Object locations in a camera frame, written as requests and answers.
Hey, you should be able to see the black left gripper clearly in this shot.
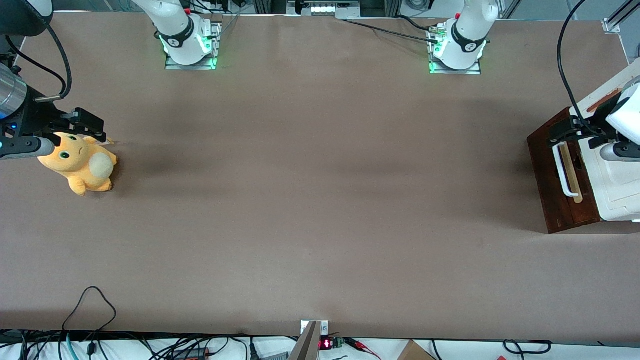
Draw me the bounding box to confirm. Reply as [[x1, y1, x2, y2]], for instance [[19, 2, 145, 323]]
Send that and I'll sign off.
[[548, 115, 622, 151]]

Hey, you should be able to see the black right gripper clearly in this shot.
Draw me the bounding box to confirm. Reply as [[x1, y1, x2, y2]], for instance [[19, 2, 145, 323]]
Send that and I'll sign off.
[[5, 87, 108, 145]]

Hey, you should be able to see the white drawer handle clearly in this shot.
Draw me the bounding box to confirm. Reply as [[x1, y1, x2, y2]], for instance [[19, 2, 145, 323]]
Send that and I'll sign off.
[[552, 141, 581, 198]]

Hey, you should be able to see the dark brown wooden drawer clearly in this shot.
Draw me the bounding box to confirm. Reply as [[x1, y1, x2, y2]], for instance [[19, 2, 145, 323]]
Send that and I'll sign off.
[[526, 106, 602, 235]]

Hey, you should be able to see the yellow plush toy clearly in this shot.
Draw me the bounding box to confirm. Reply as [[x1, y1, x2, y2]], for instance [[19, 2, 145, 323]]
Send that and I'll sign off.
[[37, 131, 119, 197]]

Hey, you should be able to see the copper coloured strip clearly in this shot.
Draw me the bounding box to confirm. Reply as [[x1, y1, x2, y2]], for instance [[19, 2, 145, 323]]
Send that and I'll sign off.
[[586, 90, 623, 114]]

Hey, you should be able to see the light wooden strip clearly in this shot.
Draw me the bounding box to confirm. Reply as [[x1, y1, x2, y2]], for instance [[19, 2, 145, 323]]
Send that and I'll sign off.
[[559, 141, 585, 204]]

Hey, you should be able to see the white plastic cabinet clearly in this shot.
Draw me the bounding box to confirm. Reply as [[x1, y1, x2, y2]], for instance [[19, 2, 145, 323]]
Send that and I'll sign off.
[[570, 57, 640, 223]]

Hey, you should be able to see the white lit device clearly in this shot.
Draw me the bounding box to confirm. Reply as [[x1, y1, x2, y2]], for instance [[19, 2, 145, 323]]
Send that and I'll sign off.
[[286, 0, 362, 20]]

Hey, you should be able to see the brown cardboard piece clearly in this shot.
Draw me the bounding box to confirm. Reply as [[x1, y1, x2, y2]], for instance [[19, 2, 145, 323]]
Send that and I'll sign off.
[[397, 340, 438, 360]]

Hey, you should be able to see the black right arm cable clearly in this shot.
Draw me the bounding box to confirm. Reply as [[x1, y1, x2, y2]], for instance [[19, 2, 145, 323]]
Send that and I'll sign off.
[[4, 22, 73, 103]]

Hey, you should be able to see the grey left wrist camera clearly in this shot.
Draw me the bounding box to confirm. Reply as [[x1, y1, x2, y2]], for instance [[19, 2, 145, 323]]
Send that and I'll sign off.
[[599, 141, 640, 163]]

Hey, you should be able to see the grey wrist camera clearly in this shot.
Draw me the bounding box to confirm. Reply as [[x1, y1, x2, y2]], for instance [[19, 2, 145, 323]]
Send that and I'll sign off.
[[599, 141, 640, 163], [0, 135, 56, 161]]

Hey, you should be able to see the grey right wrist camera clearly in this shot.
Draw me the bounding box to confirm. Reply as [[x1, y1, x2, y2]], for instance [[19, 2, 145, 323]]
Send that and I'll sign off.
[[0, 135, 56, 161]]

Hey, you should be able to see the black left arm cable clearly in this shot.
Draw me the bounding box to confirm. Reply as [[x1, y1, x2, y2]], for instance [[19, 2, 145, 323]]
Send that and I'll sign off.
[[556, 0, 608, 141]]

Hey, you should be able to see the aluminium frame profile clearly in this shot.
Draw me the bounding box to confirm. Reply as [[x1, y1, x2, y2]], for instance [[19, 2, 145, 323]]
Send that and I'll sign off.
[[602, 0, 640, 35]]

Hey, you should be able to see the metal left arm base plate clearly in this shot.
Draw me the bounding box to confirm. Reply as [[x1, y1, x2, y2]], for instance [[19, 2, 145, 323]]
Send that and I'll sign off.
[[428, 22, 483, 76]]

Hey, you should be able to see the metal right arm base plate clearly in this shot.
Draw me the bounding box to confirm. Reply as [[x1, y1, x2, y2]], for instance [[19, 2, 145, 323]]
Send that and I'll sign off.
[[165, 20, 223, 71]]

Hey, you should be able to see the thin black looped cable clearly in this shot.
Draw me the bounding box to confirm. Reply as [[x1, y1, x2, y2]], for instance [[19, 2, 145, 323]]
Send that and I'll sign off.
[[61, 286, 118, 333]]

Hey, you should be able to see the black cable to arm base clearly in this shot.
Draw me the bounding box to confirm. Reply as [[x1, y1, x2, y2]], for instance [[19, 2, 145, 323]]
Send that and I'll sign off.
[[345, 15, 443, 45]]

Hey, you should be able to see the black flat looped cable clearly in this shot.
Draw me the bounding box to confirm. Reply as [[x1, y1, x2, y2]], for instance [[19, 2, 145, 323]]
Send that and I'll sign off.
[[502, 339, 552, 356]]

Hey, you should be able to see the red wire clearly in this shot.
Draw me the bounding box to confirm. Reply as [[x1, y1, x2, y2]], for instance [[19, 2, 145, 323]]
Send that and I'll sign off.
[[345, 337, 383, 360]]

